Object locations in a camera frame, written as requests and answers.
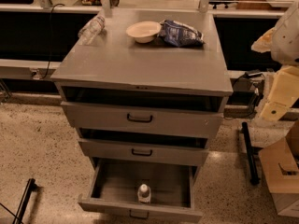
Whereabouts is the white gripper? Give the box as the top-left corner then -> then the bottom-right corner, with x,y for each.
260,66 -> 299,121

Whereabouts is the clear plastic bottle white cap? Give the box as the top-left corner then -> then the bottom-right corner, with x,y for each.
137,184 -> 151,203

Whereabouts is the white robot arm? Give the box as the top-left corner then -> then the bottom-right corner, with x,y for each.
251,2 -> 299,121

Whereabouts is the grey top drawer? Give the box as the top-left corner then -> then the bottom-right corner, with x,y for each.
62,86 -> 222,139

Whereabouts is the grey drawer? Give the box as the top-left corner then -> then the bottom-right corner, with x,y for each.
62,86 -> 222,139
78,128 -> 208,166
78,159 -> 203,223

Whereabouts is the grey drawer cabinet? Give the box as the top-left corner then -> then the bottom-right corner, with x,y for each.
50,7 -> 235,173

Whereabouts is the grey middle drawer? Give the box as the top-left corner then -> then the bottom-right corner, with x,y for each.
78,128 -> 208,166

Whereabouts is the grey bottom drawer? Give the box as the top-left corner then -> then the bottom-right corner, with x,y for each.
78,159 -> 203,223

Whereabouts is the crumpled clear plastic bottle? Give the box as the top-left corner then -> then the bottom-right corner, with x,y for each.
78,15 -> 105,45

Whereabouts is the black power adapter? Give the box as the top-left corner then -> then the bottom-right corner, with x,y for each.
245,69 -> 263,78

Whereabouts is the brown cardboard box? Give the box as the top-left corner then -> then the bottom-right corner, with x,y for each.
259,121 -> 299,217

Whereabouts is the black metal bar right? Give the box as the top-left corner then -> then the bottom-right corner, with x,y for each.
242,122 -> 260,185

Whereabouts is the black metal bar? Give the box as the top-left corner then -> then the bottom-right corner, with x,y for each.
12,178 -> 37,224
242,122 -> 260,185

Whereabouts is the blue chip bag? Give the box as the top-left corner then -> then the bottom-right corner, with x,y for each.
158,20 -> 204,48

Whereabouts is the white paper bowl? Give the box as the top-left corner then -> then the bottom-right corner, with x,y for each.
126,21 -> 161,44

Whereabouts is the black metal bar left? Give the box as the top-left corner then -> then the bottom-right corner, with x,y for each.
12,178 -> 37,224

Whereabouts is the black cable left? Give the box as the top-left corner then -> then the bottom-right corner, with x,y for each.
39,3 -> 66,80

